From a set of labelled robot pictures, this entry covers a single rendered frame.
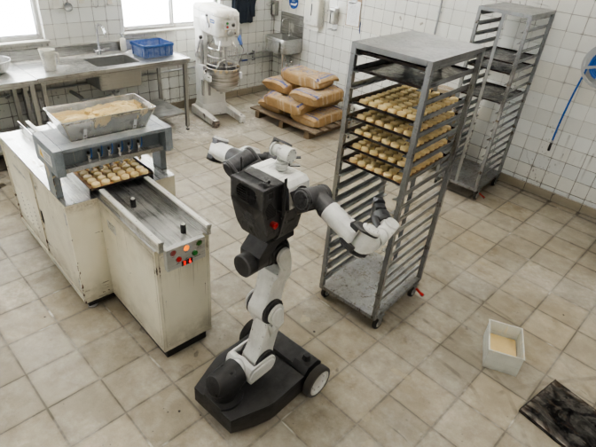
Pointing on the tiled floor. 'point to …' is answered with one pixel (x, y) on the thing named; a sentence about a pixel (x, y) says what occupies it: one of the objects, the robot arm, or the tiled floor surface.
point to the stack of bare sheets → (562, 416)
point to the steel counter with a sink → (108, 77)
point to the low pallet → (295, 122)
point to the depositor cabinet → (66, 216)
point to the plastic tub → (503, 348)
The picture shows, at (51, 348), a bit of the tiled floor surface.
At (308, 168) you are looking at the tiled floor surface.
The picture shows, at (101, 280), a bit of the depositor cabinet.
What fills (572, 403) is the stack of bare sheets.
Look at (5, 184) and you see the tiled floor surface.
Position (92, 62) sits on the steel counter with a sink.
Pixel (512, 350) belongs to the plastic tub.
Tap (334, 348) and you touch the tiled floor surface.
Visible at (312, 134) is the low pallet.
